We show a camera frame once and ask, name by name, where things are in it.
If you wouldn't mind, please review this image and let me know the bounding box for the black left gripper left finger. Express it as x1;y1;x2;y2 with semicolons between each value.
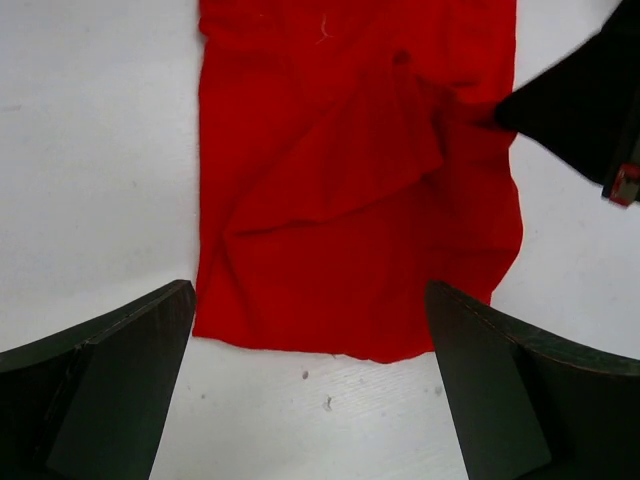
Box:
1;280;196;480

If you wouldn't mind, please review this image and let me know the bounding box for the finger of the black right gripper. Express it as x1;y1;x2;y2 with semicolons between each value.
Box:
494;1;639;187

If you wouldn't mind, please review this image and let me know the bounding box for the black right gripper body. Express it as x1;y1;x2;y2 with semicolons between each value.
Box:
602;164;640;204

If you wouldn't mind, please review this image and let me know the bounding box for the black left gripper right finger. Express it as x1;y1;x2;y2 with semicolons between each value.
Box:
426;282;639;480

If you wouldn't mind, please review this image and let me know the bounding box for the red t-shirt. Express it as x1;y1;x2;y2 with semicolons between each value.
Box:
193;0;523;363

